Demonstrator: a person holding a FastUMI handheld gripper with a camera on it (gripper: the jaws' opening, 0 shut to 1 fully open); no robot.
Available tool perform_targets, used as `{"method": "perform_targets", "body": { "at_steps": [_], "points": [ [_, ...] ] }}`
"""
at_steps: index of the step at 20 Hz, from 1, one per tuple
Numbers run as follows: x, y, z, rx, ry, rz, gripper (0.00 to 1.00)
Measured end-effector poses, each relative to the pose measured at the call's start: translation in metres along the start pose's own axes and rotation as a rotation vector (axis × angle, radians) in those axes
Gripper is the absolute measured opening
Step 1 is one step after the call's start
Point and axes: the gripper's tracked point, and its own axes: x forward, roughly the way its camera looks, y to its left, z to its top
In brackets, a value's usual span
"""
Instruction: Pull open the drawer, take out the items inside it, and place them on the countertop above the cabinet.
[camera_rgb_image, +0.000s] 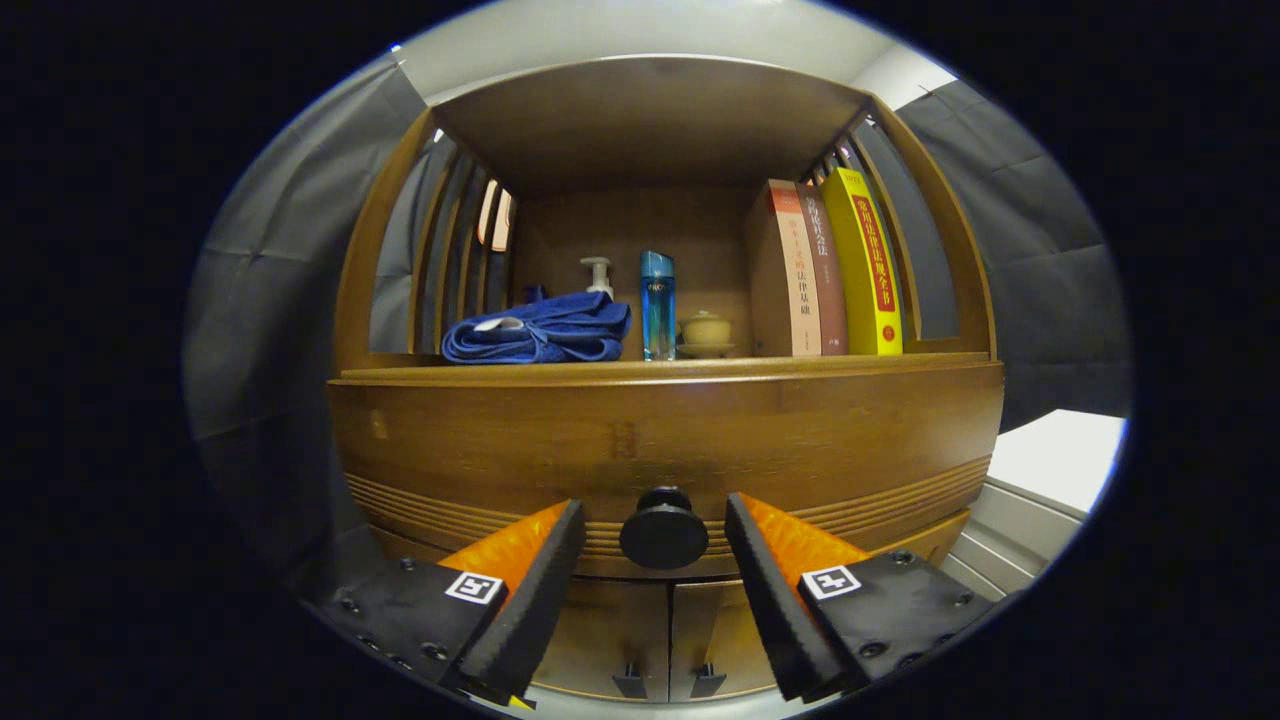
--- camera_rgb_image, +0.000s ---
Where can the wooden countertop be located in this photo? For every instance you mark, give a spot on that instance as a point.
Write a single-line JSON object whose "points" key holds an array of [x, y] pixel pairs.
{"points": [[650, 370]]}

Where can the white table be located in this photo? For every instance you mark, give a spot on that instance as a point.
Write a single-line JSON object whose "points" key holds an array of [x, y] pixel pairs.
{"points": [[1050, 455]]}

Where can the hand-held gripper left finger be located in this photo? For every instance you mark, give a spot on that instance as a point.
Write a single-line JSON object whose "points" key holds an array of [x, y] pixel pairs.
{"points": [[525, 600]]}

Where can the small blue-capped bottle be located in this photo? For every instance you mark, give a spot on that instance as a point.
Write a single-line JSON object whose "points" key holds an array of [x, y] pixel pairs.
{"points": [[535, 294]]}

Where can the beige lidded tea cup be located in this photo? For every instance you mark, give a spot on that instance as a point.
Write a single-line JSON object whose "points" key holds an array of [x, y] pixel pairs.
{"points": [[706, 328]]}

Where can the brown book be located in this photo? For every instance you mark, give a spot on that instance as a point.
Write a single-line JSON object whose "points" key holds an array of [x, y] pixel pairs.
{"points": [[828, 290]]}

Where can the black backdrop cloth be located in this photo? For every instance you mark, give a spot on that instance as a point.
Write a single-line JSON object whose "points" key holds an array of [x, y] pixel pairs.
{"points": [[270, 350]]}

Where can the wooden cabinet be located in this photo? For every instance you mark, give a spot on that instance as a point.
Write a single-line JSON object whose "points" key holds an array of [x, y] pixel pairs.
{"points": [[650, 120]]}

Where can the wooden drawer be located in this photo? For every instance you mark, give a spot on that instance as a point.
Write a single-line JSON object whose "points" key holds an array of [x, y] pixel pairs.
{"points": [[700, 430]]}

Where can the beige book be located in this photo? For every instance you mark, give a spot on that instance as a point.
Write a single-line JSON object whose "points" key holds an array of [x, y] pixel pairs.
{"points": [[790, 290]]}

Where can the white pump bottle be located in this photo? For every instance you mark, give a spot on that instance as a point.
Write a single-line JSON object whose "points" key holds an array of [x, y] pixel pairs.
{"points": [[600, 280]]}

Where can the tall blue glass bottle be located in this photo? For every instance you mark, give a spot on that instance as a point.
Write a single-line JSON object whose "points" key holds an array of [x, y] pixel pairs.
{"points": [[657, 310]]}

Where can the yellow book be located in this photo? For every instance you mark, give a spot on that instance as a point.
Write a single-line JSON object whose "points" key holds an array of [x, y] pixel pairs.
{"points": [[865, 280]]}

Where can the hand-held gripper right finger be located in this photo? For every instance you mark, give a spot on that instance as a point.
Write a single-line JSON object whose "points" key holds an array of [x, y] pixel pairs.
{"points": [[780, 600]]}

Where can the folded blue towel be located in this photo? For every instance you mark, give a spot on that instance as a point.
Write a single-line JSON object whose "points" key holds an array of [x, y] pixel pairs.
{"points": [[560, 325]]}

